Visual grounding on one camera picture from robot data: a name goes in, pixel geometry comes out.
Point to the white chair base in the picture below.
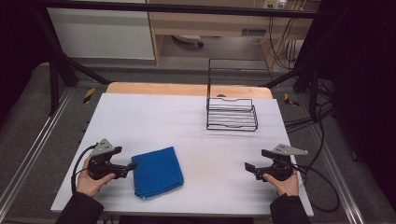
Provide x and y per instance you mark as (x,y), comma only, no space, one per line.
(188,39)

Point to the person's right hand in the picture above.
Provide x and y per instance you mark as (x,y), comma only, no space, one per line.
(285,186)

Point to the aluminium rail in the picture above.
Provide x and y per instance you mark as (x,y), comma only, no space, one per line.
(337,174)
(34,143)

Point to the black metal frame bar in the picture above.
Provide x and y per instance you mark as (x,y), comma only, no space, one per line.
(174,7)

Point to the yellow black tape strip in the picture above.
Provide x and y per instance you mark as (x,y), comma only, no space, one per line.
(290,100)
(89,95)

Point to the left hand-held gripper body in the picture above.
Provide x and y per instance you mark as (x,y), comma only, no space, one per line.
(100,161)

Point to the blue towel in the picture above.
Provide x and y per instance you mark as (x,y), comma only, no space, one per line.
(157,171)

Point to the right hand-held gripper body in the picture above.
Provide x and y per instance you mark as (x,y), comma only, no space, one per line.
(280,165)

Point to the wooden table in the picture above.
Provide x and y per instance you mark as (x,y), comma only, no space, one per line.
(162,88)

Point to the white cabinet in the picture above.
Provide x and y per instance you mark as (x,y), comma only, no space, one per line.
(99,34)

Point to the black metal stand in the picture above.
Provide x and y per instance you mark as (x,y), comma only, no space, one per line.
(59,71)
(306,77)

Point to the white table mat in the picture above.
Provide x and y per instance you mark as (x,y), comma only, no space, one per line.
(199,149)

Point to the person's left hand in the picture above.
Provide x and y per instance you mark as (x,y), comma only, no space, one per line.
(88,184)

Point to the white power strip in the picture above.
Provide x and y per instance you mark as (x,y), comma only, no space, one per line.
(274,3)

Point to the wooden desk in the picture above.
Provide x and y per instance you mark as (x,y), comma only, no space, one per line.
(218,25)

